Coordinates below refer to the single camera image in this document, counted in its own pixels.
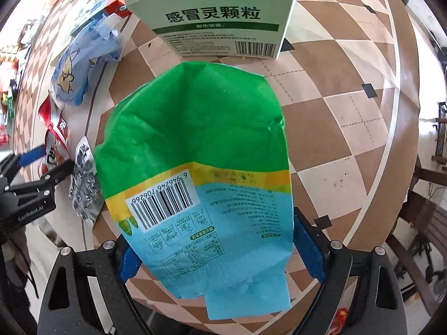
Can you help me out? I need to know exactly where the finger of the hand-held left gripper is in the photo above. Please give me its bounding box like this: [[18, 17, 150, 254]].
[[5, 160, 75, 199], [0, 145, 47, 182]]

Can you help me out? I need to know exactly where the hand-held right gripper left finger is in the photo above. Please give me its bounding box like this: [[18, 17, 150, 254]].
[[37, 235, 144, 335]]

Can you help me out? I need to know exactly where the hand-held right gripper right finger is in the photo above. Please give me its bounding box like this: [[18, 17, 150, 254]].
[[293, 207, 409, 335]]

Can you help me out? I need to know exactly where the red snack packet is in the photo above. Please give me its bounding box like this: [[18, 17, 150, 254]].
[[38, 96, 75, 177]]

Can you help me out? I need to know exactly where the green blue snack bag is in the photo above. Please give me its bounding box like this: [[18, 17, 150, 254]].
[[94, 61, 293, 320]]

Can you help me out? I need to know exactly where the silver foil wrapper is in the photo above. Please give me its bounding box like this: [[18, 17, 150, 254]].
[[69, 136, 105, 226]]

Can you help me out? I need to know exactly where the red orange packaging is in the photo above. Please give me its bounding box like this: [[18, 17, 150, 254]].
[[330, 306, 350, 335]]

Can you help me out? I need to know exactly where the blue cartoon plastic bag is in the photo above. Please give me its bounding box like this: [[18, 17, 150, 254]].
[[51, 14, 123, 107]]

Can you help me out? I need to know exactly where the dark wooden chair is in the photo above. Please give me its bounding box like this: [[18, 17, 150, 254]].
[[384, 161, 447, 318]]

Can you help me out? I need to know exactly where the brown checkered tablecloth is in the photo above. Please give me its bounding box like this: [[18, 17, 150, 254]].
[[10, 0, 420, 322]]

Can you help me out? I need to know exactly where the white blue printed packet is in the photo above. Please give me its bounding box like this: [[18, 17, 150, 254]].
[[72, 0, 128, 37]]

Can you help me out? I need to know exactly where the red flat packet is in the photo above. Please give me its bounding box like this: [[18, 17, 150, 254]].
[[104, 0, 134, 17]]

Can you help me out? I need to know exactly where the green white medicine box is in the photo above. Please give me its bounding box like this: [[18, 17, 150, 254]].
[[125, 0, 297, 60]]

